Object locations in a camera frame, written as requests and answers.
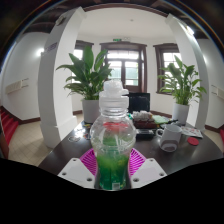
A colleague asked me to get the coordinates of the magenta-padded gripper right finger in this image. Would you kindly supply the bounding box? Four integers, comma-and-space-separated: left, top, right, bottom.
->
127, 148, 168, 190

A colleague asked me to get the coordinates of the white mug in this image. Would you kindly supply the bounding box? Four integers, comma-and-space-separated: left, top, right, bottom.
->
155, 123, 183, 153

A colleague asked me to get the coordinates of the black flat device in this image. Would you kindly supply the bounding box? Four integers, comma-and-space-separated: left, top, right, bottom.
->
135, 129, 156, 140

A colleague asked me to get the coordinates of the clear bottle with green drink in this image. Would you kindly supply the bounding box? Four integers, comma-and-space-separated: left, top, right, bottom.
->
89, 79, 138, 192

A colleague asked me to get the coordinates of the red carpeted staircase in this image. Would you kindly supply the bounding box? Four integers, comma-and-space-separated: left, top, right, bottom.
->
0, 106, 20, 148

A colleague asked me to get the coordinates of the wall lamp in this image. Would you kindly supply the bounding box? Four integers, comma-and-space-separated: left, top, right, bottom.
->
35, 47, 45, 58

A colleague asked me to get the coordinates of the green cloth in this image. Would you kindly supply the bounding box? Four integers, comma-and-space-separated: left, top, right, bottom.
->
151, 114, 170, 125

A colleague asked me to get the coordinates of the dark wooden double door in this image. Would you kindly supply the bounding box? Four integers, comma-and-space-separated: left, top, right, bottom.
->
99, 41, 148, 94

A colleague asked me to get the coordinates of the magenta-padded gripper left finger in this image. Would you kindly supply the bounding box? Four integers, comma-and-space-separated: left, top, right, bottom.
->
57, 148, 100, 190

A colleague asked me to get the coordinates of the potted plant in white pot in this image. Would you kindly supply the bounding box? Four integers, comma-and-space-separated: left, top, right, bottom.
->
157, 54, 208, 126
55, 45, 114, 124

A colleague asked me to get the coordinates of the printed paper leaflet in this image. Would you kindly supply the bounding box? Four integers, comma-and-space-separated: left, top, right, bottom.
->
180, 125, 204, 139

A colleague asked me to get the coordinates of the flat round red coaster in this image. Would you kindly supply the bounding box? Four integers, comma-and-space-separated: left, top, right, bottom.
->
186, 136, 200, 147

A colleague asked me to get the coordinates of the black chair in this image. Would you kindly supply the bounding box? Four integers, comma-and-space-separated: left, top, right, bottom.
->
127, 92, 151, 114

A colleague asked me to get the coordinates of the wooden tray with jars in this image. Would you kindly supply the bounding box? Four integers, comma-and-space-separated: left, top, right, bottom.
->
132, 110, 158, 129

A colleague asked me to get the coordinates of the white wall radiator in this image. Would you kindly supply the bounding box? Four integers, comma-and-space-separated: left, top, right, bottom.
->
4, 78, 30, 95
210, 84, 224, 101

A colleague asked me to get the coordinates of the dark framed window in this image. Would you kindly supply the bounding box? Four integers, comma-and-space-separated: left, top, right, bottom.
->
73, 39, 95, 84
153, 42, 183, 96

